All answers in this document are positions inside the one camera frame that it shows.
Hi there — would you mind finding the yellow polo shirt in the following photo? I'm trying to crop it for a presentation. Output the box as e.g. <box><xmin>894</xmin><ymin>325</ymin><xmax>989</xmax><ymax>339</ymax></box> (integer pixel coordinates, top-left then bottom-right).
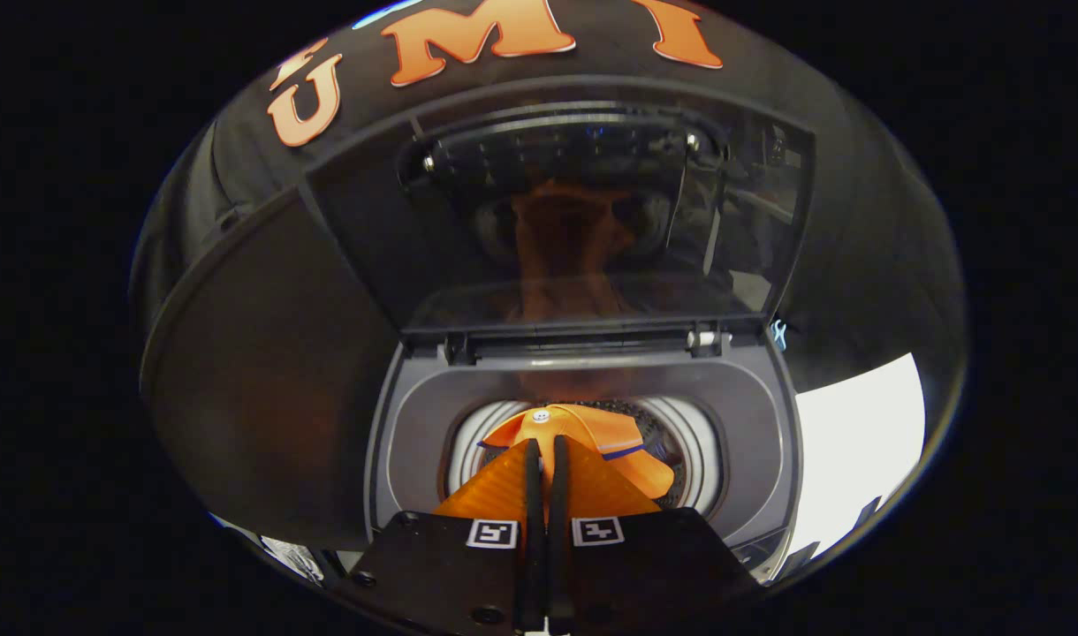
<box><xmin>479</xmin><ymin>404</ymin><xmax>675</xmax><ymax>500</ymax></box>

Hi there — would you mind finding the dark glass washing machine lid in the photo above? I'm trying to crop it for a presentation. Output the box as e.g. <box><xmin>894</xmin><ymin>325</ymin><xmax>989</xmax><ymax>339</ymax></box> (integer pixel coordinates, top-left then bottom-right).
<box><xmin>305</xmin><ymin>97</ymin><xmax>816</xmax><ymax>344</ymax></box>

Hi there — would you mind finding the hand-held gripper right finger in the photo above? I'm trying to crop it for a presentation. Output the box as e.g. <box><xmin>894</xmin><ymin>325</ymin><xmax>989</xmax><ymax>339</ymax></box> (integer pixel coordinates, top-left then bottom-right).
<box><xmin>548</xmin><ymin>435</ymin><xmax>761</xmax><ymax>632</ymax></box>

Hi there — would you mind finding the grey washing machine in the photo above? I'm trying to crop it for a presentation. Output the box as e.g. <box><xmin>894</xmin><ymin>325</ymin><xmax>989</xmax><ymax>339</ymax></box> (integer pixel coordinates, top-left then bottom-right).
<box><xmin>367</xmin><ymin>322</ymin><xmax>805</xmax><ymax>584</ymax></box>

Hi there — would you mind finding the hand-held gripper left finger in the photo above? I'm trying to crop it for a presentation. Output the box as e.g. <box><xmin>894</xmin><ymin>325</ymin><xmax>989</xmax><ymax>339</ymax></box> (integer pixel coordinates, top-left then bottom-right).
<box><xmin>345</xmin><ymin>439</ymin><xmax>544</xmax><ymax>632</ymax></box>

